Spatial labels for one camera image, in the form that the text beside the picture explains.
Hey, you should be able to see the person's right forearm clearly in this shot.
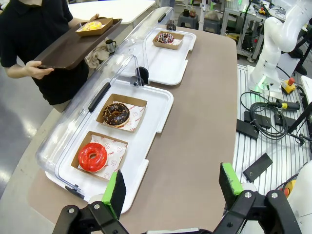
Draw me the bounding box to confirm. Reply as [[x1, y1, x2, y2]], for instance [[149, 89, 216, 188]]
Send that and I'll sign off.
[[4, 60, 30, 79]]

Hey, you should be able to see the yellow emergency stop box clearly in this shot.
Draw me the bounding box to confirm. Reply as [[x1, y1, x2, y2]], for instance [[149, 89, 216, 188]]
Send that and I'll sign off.
[[281, 78, 297, 95]]

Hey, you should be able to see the white display tray base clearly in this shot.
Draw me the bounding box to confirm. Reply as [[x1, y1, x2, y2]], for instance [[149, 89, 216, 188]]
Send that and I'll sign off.
[[45, 79, 174, 215], [136, 27, 197, 86]]

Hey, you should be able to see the steel travel mug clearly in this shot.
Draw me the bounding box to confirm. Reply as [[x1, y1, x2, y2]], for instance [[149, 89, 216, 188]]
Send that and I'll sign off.
[[105, 39, 117, 54]]

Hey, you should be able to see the red glazed donut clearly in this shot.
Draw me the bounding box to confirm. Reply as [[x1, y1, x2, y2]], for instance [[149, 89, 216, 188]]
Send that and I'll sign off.
[[78, 143, 108, 173]]

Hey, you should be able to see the yellow black handheld switch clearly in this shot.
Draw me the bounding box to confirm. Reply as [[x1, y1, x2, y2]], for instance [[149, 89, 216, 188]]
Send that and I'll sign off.
[[269, 101, 301, 111]]

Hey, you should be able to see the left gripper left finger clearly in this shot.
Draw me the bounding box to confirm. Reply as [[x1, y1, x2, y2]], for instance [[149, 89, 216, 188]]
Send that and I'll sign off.
[[52, 169, 130, 234]]

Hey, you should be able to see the slotted aluminium base plate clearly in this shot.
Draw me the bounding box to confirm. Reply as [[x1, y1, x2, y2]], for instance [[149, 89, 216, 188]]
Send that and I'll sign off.
[[233, 64, 312, 195]]

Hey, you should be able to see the chocolate donut with white drizzle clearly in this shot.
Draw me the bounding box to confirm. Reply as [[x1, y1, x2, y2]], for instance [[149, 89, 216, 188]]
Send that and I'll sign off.
[[157, 33, 175, 44]]

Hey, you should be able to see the dark brown serving tray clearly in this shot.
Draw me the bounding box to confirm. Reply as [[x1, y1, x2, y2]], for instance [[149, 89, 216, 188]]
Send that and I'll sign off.
[[33, 18, 123, 71]]

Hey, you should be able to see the beige crumpled cloth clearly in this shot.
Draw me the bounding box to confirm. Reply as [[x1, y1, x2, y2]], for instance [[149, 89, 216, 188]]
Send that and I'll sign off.
[[85, 45, 110, 70]]

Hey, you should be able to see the black rectangular block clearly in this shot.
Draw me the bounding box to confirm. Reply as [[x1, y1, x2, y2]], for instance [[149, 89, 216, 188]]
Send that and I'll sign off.
[[243, 153, 273, 183]]

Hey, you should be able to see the white rectangular table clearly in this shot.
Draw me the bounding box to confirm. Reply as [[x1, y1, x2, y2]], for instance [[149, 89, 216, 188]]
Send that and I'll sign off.
[[67, 0, 156, 24]]

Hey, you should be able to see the yellow sprinkled donut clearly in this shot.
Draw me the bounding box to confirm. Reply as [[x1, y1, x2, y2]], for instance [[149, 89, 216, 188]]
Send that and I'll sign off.
[[81, 21, 103, 32]]

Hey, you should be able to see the black cable bundle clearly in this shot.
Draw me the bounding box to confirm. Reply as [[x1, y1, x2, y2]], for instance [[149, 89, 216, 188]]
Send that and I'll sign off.
[[240, 91, 303, 141]]

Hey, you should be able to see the grey plastic stool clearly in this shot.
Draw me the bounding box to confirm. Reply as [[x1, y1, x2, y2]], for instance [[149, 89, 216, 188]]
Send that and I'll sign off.
[[177, 12, 199, 30]]

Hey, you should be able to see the brown cardboard donut box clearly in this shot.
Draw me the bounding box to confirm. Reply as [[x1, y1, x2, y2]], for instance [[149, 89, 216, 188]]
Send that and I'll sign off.
[[75, 17, 114, 37], [152, 31, 185, 51], [71, 131, 129, 182], [96, 93, 148, 134]]

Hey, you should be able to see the clear domed display lid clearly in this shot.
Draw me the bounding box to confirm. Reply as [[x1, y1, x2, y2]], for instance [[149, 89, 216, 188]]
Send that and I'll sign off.
[[114, 6, 176, 82], [35, 54, 150, 198]]

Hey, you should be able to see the black rectangular plate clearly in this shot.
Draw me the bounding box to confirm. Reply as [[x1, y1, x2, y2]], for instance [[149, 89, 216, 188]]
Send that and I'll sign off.
[[236, 119, 259, 140], [244, 111, 271, 129]]

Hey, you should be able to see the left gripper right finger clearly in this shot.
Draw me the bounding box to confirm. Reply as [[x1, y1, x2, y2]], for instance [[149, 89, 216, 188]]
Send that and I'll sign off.
[[212, 162, 303, 234]]

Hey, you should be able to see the person's right hand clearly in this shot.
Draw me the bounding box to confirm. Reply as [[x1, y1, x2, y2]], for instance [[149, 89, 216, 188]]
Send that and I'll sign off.
[[24, 60, 55, 80]]

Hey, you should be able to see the chocolate sprinkled donut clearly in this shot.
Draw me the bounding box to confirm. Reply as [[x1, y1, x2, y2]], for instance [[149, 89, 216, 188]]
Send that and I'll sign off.
[[102, 102, 130, 128]]

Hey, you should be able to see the person in black shirt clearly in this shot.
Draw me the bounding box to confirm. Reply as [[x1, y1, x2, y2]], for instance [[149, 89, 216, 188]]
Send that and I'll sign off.
[[0, 0, 90, 114]]

